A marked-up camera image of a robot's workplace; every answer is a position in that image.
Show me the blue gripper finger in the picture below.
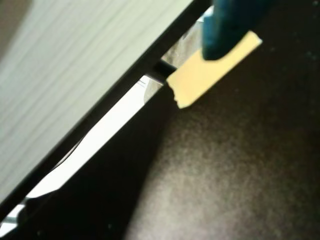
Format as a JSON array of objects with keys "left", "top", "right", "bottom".
[{"left": 201, "top": 0, "right": 276, "bottom": 62}]

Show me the tan masking tape piece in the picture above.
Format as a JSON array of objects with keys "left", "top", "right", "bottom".
[{"left": 166, "top": 30, "right": 263, "bottom": 110}]

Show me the white ribbed panel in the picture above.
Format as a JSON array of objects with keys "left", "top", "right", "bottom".
[{"left": 0, "top": 0, "right": 195, "bottom": 202}]

